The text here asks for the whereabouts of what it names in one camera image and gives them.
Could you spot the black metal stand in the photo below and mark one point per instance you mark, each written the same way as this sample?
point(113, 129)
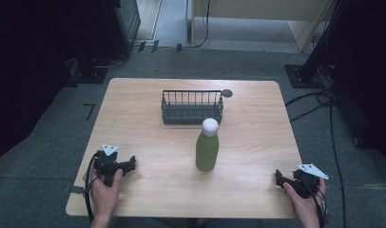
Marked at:
point(311, 68)

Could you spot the green bottle with white cap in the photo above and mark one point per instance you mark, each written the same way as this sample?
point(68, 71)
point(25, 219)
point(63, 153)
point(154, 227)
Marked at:
point(207, 148)

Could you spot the short black floor tape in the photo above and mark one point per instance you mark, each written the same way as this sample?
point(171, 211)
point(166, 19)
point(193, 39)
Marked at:
point(179, 47)
point(142, 46)
point(155, 46)

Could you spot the grey round disc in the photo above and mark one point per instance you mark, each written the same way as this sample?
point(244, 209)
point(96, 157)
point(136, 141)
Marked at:
point(227, 93)

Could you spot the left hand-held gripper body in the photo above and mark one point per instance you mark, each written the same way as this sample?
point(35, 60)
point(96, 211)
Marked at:
point(105, 164)

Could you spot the person's left hand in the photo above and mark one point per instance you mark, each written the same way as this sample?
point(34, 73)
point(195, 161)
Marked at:
point(105, 196)

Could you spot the dark curtain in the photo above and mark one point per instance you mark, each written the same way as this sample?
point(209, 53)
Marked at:
point(26, 63)
point(368, 63)

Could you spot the person's right hand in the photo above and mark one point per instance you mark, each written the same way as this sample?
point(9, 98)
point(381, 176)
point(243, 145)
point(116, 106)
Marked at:
point(303, 205)

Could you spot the light wooden furniture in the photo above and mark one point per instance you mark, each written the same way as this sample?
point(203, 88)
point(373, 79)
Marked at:
point(257, 12)

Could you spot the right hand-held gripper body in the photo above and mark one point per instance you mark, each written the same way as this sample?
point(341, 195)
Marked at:
point(308, 182)

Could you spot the grey tape strip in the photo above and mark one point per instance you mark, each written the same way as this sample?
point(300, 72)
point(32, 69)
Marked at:
point(76, 189)

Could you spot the black equipment cabinet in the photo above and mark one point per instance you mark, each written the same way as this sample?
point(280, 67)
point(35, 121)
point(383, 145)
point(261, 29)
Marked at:
point(115, 34)

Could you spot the black angled floor tape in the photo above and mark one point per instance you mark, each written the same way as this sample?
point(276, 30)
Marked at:
point(92, 109)

